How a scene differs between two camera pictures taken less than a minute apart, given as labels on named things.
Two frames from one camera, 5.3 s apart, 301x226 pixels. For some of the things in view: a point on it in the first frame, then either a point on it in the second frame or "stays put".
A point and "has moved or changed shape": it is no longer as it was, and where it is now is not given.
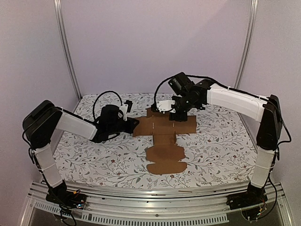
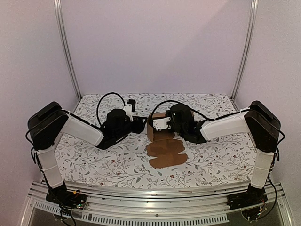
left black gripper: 131,125 to 139,127
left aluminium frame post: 60,23 stays put
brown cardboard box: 165,153 has moved or changed shape
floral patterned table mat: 220,153 stays put
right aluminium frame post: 248,43 stays put
